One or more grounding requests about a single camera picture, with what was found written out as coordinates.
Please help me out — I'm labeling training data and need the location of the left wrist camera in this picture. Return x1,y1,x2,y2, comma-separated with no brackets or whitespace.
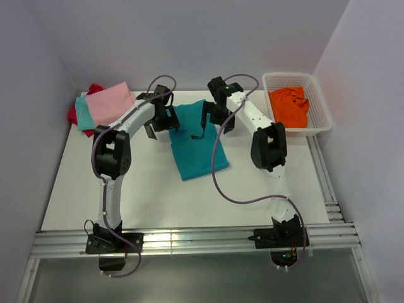
136,85,174,107

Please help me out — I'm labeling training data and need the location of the white plastic basket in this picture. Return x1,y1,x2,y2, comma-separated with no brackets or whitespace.
262,72,332,136

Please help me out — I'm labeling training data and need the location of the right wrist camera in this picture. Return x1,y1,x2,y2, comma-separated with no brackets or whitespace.
207,76,244,105

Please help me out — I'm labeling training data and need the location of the folded light teal t shirt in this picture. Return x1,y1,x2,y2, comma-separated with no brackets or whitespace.
74,96,95,131

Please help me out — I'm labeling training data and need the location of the aluminium mounting rail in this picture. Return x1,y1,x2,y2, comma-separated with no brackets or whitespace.
29,223,361,259

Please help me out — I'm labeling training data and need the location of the orange crumpled t shirt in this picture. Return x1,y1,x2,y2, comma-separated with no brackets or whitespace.
268,86,310,128

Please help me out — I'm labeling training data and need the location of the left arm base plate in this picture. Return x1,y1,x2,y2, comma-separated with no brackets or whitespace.
85,232,144,254

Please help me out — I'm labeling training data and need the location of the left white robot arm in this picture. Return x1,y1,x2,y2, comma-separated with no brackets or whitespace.
91,100,179,252

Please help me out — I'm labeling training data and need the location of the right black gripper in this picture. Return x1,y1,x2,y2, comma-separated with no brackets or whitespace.
201,100,235,133

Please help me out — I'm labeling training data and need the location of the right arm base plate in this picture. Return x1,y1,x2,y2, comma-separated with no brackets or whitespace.
248,225,309,249

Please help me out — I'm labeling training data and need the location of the folded red t shirt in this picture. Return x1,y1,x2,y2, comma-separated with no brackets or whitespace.
67,83,103,138

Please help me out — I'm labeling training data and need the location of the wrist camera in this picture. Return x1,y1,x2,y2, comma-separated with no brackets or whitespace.
136,85,174,107
207,76,244,105

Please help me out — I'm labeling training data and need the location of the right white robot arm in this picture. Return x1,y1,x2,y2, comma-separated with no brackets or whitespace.
201,92,305,246

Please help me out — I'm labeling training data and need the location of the folded pink t shirt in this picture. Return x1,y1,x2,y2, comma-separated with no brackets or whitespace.
85,82,135,126

